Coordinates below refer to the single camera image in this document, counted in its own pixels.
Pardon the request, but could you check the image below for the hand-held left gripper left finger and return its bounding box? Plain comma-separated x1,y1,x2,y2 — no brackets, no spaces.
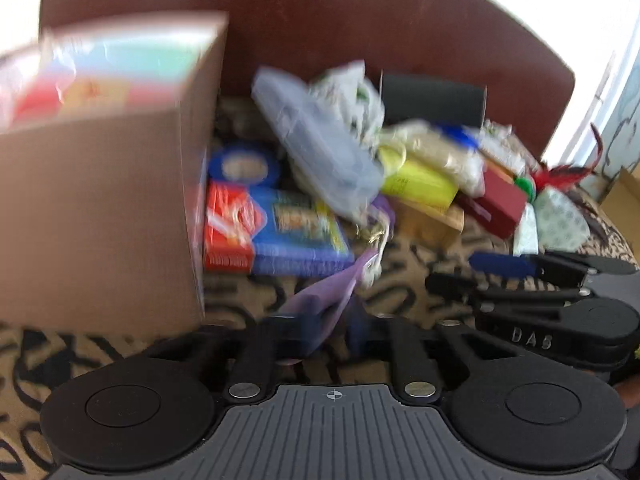
145,316,327,404

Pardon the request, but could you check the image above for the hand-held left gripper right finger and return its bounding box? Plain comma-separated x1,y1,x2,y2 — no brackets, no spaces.
345,310,507,407

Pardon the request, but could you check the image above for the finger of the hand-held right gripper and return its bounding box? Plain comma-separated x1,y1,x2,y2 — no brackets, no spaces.
425,272,596,313
469,250,639,289

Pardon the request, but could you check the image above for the purple plastic bag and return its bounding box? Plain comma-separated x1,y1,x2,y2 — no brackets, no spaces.
270,195,397,357

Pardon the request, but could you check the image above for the cotton swab pack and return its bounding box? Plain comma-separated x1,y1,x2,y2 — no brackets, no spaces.
395,122,486,197

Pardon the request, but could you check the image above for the brown cardboard box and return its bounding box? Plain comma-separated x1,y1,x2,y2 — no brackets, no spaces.
0,10,231,337

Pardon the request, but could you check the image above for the wooden box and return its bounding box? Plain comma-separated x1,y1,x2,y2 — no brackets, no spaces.
395,199,466,249

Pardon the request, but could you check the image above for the dark red box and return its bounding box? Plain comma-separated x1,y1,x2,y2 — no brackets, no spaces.
456,165,529,241

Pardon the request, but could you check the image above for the orange packet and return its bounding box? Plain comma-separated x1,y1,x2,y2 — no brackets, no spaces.
482,157,517,182

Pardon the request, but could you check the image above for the blue printed box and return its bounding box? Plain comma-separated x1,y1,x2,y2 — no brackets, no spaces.
250,189,356,277

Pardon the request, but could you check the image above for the red feather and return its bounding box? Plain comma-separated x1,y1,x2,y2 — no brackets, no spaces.
530,122,609,189

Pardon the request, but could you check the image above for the yellow green box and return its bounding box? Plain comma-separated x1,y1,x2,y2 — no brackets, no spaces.
379,154,459,212

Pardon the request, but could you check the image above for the seed packet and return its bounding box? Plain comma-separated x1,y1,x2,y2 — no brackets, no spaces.
479,120,539,176

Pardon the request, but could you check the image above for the open cardboard box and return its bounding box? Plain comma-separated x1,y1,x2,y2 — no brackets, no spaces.
600,167,640,227

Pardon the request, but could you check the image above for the blue lidded tub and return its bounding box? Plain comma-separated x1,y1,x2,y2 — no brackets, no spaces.
440,125,482,149

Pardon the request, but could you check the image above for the black box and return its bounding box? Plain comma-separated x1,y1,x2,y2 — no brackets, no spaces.
380,74,487,127

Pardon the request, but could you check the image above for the clear plastic bag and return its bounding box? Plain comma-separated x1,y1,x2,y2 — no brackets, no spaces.
250,67,386,222

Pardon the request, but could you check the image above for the blue tape roll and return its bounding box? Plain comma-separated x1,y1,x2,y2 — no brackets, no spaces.
207,144,281,192

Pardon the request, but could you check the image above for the white tree print pouch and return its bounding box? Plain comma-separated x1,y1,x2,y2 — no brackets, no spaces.
310,61,386,147

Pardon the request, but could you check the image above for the colourful packet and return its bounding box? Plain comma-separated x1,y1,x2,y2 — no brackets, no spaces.
0,29,213,127

